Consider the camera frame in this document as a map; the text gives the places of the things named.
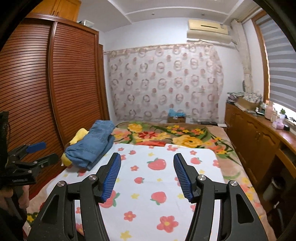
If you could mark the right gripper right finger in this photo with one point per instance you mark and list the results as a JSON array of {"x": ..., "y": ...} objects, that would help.
[{"x": 238, "y": 219}]

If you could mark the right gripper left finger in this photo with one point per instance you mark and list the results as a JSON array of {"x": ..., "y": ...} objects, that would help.
[{"x": 56, "y": 219}]

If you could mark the light blue denim pants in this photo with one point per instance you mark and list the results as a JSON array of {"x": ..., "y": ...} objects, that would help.
[{"x": 86, "y": 153}]

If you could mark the left hand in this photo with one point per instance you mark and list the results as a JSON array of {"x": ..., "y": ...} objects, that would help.
[{"x": 15, "y": 202}]

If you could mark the grey trash bin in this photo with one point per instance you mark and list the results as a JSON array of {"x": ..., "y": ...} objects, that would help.
[{"x": 272, "y": 190}]

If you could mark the brown wooden cabinet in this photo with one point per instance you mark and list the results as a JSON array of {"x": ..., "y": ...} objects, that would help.
[{"x": 267, "y": 154}]

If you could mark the white strawberry print sheet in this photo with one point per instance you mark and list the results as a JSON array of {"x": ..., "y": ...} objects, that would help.
[{"x": 147, "y": 202}]

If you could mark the floral bed blanket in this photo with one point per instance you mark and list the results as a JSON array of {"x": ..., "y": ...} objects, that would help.
[{"x": 191, "y": 136}]

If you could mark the brown louvered wardrobe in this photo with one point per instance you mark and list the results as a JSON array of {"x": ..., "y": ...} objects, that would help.
[{"x": 52, "y": 82}]

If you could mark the pink container on cabinet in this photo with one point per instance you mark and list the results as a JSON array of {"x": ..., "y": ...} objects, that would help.
[{"x": 268, "y": 113}]

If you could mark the cardboard box on cabinet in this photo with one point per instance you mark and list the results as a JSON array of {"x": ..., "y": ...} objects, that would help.
[{"x": 244, "y": 104}]

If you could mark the box with blue item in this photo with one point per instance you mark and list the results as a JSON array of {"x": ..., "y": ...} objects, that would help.
[{"x": 176, "y": 116}]

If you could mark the pink circle pattern curtain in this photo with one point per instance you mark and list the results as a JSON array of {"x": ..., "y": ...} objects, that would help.
[{"x": 147, "y": 82}]

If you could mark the grey striped window blind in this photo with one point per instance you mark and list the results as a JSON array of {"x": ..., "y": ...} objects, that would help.
[{"x": 281, "y": 59}]

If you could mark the beige tied side curtain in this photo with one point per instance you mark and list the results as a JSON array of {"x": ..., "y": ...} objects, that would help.
[{"x": 243, "y": 49}]

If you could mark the wall air conditioner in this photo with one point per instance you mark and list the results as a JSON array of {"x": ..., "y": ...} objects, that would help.
[{"x": 207, "y": 30}]

